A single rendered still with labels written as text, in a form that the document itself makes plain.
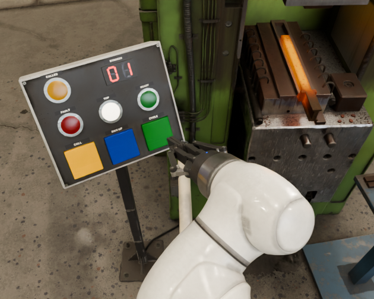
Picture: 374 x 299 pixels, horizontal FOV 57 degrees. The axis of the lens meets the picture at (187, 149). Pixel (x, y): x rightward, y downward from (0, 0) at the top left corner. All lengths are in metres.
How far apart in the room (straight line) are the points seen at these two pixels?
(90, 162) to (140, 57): 0.29
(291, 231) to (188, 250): 0.14
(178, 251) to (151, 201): 1.50
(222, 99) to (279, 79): 0.22
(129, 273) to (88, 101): 1.11
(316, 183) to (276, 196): 0.94
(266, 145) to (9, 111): 2.01
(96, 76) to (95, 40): 2.39
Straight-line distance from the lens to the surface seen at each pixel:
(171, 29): 1.07
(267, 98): 1.09
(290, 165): 1.26
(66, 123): 0.87
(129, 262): 1.83
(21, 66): 3.14
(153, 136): 0.91
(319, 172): 1.34
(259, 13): 1.48
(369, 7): 1.32
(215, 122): 1.33
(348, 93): 1.19
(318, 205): 1.55
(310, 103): 1.04
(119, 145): 0.89
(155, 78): 0.90
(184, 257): 0.49
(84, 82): 0.86
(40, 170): 2.28
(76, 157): 0.88
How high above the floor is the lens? 1.68
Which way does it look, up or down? 50 degrees down
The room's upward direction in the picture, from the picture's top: straight up
